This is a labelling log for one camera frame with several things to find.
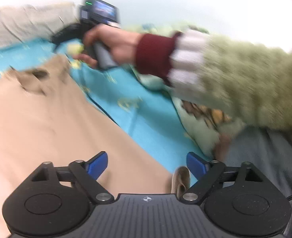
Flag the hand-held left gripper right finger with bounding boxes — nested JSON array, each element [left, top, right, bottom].
[[182, 151, 264, 204]]

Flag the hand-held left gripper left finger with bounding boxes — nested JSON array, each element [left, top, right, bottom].
[[31, 151, 115, 204]]

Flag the tan printed shirt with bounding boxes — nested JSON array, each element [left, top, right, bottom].
[[0, 55, 179, 238]]

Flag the person's right forearm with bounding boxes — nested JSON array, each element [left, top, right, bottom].
[[135, 28, 292, 135]]

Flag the person's right hand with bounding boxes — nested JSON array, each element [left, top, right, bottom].
[[75, 24, 143, 69]]

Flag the beige slipper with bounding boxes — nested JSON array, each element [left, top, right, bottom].
[[171, 166, 191, 200]]

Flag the green printed fleece blanket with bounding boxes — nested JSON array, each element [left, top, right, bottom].
[[121, 22, 239, 159]]

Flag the teal printed bedsheet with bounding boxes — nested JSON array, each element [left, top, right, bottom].
[[0, 38, 211, 174]]

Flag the grey pillow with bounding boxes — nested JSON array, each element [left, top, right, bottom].
[[0, 2, 80, 45]]

